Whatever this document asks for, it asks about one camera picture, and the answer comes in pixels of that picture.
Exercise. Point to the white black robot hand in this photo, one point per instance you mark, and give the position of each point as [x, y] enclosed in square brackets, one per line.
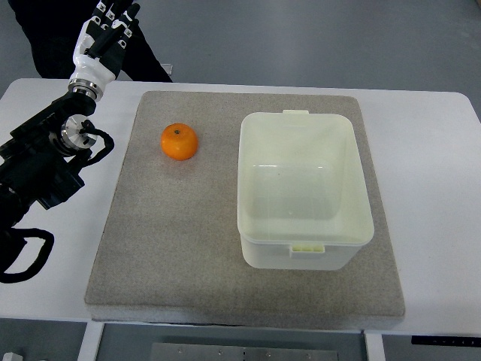
[101, 46]

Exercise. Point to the orange fruit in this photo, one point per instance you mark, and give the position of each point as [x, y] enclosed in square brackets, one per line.
[179, 141]

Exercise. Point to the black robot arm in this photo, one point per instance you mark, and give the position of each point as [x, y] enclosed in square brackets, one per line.
[44, 157]

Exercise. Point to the cream plastic box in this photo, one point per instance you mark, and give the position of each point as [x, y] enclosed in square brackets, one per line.
[302, 199]

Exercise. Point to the small grey floor object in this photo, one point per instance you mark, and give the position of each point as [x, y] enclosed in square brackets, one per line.
[167, 68]

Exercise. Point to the small white corner object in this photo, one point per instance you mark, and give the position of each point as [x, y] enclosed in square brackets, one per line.
[11, 356]

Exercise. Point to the black control panel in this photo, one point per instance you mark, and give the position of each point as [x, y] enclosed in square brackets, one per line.
[452, 341]

